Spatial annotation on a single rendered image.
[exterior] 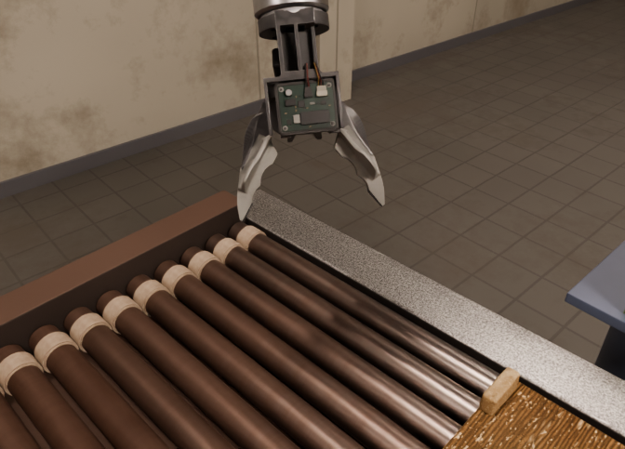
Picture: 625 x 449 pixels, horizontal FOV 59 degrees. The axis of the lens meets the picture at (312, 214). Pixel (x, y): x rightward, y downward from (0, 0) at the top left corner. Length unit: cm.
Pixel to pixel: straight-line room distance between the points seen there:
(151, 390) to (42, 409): 12
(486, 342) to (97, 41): 266
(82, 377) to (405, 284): 47
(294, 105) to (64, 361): 46
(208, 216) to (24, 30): 216
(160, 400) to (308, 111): 39
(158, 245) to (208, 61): 263
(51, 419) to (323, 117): 47
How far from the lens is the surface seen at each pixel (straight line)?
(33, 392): 78
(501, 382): 69
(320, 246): 93
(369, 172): 58
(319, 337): 76
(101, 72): 317
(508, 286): 238
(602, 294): 102
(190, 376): 74
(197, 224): 94
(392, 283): 86
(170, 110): 341
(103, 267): 88
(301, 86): 53
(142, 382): 75
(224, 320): 81
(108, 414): 73
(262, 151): 56
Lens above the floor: 147
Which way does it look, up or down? 33 degrees down
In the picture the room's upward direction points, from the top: straight up
